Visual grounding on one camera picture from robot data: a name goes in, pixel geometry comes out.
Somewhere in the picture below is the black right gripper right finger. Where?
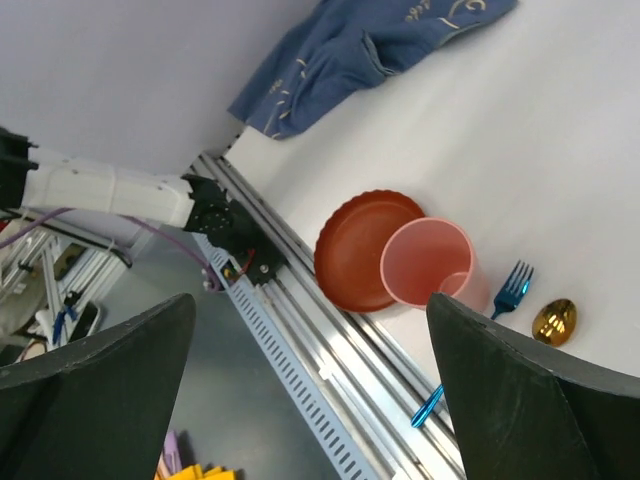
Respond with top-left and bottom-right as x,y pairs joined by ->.
426,294 -> 639,479

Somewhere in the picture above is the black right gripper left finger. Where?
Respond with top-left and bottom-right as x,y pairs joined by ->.
1,294 -> 196,479

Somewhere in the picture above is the gold ornate spoon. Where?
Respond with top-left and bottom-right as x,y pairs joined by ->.
531,298 -> 578,347

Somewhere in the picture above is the blue metal fork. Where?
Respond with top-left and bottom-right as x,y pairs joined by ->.
411,261 -> 535,428

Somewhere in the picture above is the pink plastic cup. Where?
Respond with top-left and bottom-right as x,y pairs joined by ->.
380,217 -> 490,312

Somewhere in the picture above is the red round plate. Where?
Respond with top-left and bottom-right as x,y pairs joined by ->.
314,190 -> 425,313

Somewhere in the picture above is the blue cloth placemat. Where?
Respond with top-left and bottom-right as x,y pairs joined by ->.
228,0 -> 516,140

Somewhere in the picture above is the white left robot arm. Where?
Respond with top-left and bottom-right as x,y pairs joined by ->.
1,131 -> 251,479

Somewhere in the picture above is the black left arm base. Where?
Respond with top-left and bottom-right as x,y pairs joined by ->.
205,200 -> 285,286

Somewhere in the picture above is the aluminium table rail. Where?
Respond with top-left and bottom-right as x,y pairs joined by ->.
192,153 -> 465,479

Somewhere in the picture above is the grey slotted cable duct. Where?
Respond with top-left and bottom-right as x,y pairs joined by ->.
193,234 -> 378,479

